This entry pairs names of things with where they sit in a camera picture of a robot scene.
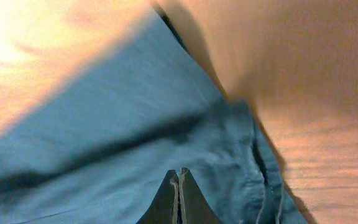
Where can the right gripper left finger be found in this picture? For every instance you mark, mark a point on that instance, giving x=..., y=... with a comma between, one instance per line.
x=164, y=207

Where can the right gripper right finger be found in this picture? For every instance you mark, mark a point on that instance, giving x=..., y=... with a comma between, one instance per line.
x=194, y=208

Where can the navy blue shorts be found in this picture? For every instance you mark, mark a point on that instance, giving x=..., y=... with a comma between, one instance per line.
x=98, y=151

